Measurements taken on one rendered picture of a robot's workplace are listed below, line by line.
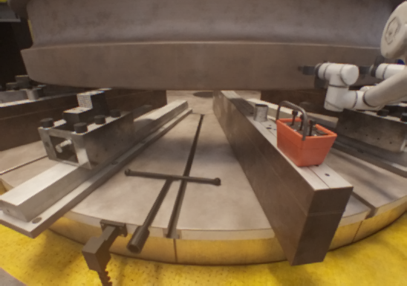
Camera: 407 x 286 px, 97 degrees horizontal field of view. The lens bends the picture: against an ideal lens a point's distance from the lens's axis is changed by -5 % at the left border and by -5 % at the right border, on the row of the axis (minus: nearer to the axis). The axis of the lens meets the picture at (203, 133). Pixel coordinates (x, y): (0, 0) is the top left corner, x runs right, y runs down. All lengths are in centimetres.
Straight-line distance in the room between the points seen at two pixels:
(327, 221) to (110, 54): 135
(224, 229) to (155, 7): 128
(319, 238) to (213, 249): 53
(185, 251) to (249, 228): 37
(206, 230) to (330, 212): 52
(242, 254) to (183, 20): 137
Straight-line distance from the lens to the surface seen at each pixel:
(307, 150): 75
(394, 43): 59
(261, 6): 138
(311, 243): 87
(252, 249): 118
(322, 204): 75
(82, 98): 140
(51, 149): 144
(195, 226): 100
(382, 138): 180
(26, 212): 121
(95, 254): 100
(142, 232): 96
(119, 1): 150
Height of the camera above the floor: 107
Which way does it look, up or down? 23 degrees down
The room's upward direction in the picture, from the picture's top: straight up
